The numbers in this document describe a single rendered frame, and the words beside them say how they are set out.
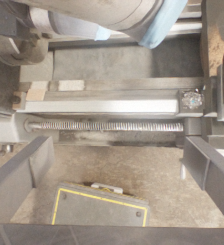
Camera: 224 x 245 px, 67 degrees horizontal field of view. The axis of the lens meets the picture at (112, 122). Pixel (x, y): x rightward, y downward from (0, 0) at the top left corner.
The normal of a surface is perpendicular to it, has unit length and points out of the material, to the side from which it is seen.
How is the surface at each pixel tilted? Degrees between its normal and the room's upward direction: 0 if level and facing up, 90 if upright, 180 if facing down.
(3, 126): 32
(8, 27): 19
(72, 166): 0
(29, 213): 0
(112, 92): 0
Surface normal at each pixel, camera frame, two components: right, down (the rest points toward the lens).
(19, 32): 0.97, 0.19
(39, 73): -0.14, -0.12
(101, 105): -0.13, 0.48
